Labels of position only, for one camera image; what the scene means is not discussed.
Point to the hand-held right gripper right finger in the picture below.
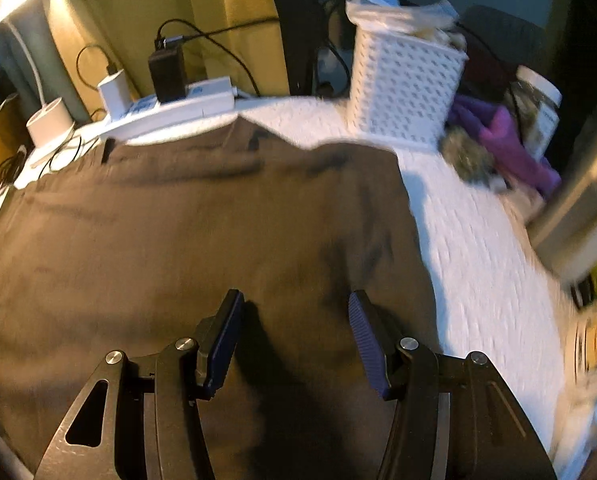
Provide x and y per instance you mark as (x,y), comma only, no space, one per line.
(366,345)

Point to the steel bottle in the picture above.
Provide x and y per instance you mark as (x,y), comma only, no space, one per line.
(578,200)

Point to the white charger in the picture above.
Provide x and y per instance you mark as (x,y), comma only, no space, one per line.
(116,92)

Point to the black charger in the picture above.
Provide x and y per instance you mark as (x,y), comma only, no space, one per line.
(168,75)

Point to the white plastic bag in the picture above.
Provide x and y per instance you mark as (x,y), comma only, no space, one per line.
(408,17)

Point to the grey fuzzy item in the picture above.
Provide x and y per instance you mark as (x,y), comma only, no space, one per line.
(466,157)

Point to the white textured bed cover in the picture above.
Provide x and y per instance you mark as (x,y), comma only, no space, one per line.
(478,260)

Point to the olive printed t-shirt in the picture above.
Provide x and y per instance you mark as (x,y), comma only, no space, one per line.
(178,235)

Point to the jar with white lid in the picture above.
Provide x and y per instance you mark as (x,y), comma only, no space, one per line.
(541,120)

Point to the white desk lamp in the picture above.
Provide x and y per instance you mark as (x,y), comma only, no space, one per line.
(51,125)

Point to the white power strip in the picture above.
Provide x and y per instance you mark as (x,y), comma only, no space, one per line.
(178,110)

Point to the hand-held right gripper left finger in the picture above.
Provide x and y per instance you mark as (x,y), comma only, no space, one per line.
(223,345)

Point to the purple cloth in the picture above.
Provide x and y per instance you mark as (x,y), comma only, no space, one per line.
(503,145)

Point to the white woven basket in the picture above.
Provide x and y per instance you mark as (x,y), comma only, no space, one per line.
(403,90)

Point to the white printed mug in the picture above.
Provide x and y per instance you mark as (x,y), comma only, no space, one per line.
(596,340)

